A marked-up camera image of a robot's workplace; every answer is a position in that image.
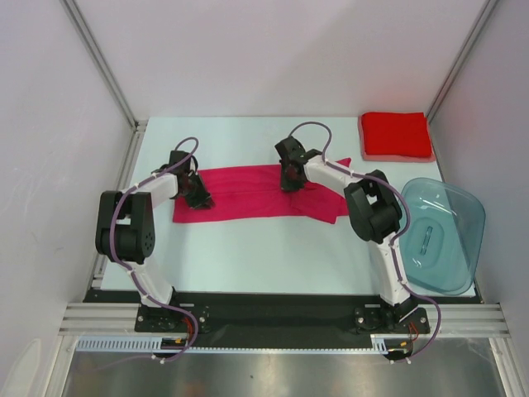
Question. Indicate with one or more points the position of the teal transparent plastic bin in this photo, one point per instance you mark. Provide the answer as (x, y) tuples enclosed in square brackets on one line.
[(440, 250)]

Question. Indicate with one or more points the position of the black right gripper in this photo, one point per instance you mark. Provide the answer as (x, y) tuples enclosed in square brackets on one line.
[(288, 185)]

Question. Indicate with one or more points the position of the left aluminium frame post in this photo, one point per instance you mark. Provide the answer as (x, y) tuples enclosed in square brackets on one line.
[(90, 42)]

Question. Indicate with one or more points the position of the right aluminium frame post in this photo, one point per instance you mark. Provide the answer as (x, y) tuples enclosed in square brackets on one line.
[(470, 42)]

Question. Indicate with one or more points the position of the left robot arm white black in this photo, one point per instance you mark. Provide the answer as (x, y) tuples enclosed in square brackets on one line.
[(125, 234)]

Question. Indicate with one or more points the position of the aluminium frame post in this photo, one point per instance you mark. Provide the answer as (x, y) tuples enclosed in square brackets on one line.
[(470, 42), (90, 42)]

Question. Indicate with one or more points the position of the grey slotted cable duct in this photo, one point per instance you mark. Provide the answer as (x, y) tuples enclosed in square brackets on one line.
[(371, 345)]

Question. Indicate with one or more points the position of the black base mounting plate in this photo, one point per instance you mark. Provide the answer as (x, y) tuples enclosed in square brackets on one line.
[(284, 320)]

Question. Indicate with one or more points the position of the front aluminium frame rail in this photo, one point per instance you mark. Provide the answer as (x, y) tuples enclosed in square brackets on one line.
[(457, 320)]

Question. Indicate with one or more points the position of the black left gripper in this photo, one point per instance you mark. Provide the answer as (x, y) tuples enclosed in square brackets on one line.
[(203, 200)]

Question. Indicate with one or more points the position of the magenta pink t shirt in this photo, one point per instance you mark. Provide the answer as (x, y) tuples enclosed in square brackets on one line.
[(254, 192)]

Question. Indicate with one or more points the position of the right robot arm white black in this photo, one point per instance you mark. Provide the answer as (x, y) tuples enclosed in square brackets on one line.
[(373, 210)]

